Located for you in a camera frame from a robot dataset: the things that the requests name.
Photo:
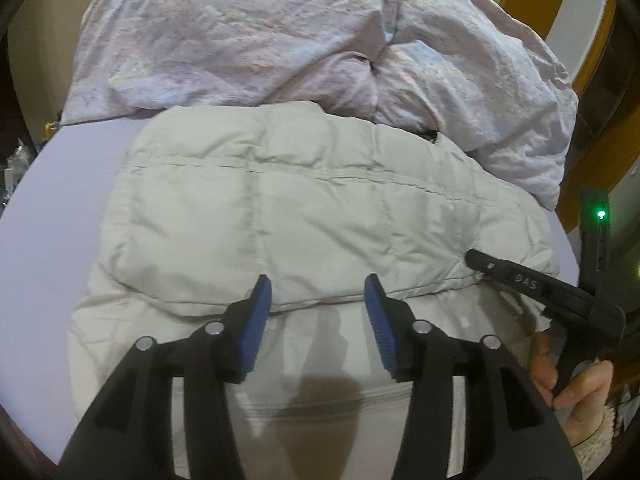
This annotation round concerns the pale floral duvet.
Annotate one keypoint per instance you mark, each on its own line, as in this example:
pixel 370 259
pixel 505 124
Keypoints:
pixel 280 35

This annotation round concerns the person's right forearm fleece sleeve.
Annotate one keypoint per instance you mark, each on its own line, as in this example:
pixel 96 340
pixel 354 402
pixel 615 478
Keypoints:
pixel 597 447

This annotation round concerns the cream puffer jacket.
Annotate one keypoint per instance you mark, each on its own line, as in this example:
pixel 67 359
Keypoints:
pixel 310 210

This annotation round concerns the person's right hand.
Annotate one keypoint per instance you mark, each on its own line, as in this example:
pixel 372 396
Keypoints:
pixel 582 400

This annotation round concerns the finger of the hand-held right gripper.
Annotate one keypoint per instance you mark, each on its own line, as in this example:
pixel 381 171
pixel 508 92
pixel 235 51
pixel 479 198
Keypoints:
pixel 515 276

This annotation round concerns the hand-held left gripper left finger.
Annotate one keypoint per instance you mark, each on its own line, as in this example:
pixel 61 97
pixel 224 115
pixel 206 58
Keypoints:
pixel 256 320

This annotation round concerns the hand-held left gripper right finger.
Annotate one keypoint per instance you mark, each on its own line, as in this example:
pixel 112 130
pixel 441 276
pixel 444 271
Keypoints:
pixel 380 325

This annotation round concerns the bedside clutter pile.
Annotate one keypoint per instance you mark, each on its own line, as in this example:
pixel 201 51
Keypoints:
pixel 22 160

